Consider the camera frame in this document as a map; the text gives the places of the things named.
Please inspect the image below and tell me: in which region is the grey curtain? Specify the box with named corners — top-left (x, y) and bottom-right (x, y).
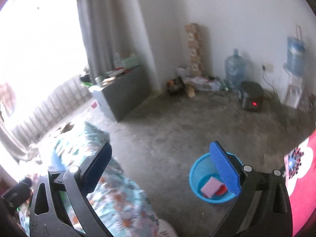
top-left (77, 0), bottom-right (162, 94)

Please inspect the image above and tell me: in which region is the black bag on floor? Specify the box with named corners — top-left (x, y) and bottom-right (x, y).
top-left (166, 76), bottom-right (185, 96)

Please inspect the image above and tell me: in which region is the balcony railing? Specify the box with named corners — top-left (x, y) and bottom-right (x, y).
top-left (12, 76), bottom-right (91, 146)

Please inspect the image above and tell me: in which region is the black rice cooker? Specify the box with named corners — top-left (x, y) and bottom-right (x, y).
top-left (238, 81), bottom-right (264, 112)

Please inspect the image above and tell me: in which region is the blue plastic trash basket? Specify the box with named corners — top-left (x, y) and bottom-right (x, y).
top-left (189, 152), bottom-right (242, 204)

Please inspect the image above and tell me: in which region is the pink floral blanket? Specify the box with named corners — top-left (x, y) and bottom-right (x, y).
top-left (284, 132), bottom-right (315, 235)

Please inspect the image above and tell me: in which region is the blue jug on dispenser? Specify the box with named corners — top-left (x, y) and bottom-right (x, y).
top-left (284, 25), bottom-right (306, 78)

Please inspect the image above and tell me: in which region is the pink sponge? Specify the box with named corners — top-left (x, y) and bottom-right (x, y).
top-left (200, 177), bottom-right (223, 198)

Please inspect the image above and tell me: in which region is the pink item on balcony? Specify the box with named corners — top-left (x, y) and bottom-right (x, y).
top-left (90, 101), bottom-right (99, 109)

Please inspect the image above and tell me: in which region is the white water dispenser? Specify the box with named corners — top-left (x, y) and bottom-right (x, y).
top-left (284, 74), bottom-right (304, 109)

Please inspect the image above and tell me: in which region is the grey storage cabinet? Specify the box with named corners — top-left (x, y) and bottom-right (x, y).
top-left (88, 66), bottom-right (151, 122)

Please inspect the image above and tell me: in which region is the red wrapper in basket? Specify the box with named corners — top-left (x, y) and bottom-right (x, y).
top-left (215, 185), bottom-right (228, 196)

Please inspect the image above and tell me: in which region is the floral blue bedspread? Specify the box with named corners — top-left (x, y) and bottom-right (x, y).
top-left (19, 121), bottom-right (159, 236)

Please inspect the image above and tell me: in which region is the empty blue water jug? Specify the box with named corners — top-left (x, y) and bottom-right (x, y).
top-left (224, 49), bottom-right (247, 90)

